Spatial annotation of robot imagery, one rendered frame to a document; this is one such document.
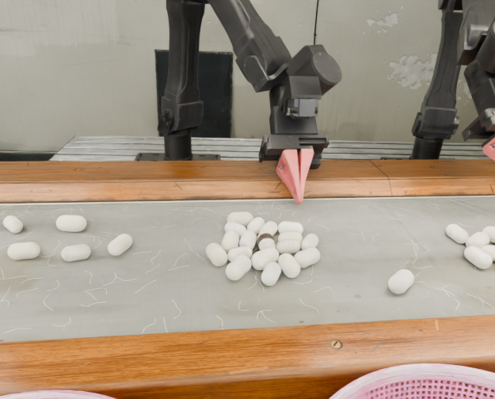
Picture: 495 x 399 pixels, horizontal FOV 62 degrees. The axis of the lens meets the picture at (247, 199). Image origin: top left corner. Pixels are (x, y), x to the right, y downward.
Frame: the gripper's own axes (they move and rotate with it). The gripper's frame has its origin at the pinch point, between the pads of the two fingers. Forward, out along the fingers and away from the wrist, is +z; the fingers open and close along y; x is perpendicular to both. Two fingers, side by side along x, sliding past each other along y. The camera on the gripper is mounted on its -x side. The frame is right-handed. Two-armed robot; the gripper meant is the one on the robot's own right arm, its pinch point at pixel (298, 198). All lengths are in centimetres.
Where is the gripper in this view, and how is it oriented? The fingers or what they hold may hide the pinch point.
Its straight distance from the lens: 62.1
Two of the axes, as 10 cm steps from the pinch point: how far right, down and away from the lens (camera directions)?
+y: 9.9, -0.2, 1.3
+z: 0.7, 9.2, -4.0
